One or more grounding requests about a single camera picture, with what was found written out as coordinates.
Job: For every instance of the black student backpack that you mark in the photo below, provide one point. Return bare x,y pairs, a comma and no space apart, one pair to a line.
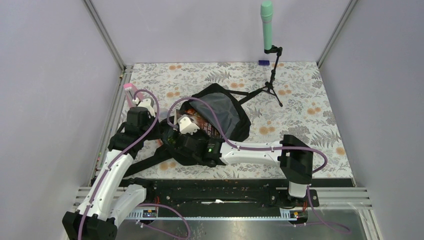
217,116

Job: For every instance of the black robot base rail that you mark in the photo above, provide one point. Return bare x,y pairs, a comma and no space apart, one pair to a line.
223,198

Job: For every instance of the mint green microphone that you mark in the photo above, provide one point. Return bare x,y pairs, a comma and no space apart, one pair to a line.
266,14

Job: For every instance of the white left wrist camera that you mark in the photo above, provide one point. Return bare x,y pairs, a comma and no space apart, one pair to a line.
145,103

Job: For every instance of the floral table mat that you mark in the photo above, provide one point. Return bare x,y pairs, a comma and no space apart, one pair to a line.
300,107

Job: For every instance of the dark brown book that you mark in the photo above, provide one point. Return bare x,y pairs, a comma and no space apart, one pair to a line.
204,124

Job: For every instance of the small blue block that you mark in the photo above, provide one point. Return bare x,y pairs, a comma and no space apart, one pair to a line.
264,62

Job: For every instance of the black microphone tripod stand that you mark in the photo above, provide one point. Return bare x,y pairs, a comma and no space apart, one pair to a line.
269,85

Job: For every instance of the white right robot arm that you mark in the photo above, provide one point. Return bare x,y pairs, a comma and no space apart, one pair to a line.
291,155

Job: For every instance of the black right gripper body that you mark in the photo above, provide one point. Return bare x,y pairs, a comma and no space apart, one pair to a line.
200,135

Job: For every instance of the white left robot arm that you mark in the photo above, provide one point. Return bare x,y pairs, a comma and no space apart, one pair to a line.
98,217

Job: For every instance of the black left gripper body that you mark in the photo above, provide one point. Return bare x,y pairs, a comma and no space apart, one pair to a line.
156,133

